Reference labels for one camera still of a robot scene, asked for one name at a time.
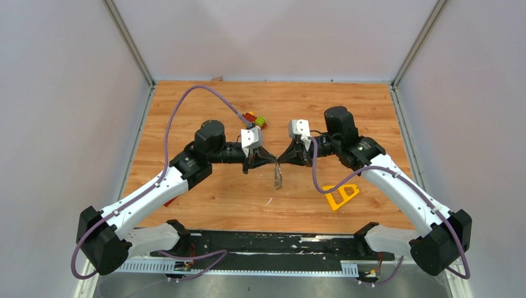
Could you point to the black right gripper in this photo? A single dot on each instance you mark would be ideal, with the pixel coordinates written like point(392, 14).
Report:
point(296, 154)

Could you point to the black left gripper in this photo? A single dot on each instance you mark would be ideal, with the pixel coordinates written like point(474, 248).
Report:
point(260, 157)

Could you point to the large keyring with keys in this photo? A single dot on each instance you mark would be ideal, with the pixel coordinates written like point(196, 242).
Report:
point(278, 179)

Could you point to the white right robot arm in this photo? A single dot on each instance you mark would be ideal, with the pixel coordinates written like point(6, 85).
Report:
point(440, 237)

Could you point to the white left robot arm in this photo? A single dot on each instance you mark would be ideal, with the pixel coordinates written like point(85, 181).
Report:
point(110, 236)

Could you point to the red lego toy car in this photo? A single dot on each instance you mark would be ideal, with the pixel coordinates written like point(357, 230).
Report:
point(257, 120)

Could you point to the yellow triangle block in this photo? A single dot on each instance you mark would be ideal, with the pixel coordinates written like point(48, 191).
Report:
point(341, 196)

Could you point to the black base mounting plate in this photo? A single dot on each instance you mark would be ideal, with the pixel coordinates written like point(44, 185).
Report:
point(249, 248)

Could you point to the red lego brick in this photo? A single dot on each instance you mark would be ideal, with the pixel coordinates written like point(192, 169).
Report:
point(170, 202)

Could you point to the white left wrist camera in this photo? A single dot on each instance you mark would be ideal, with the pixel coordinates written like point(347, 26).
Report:
point(251, 138)

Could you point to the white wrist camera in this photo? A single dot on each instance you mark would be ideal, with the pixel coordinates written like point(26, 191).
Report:
point(299, 131)
point(251, 138)

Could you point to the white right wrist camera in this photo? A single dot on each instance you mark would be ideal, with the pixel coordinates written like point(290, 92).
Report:
point(299, 131)

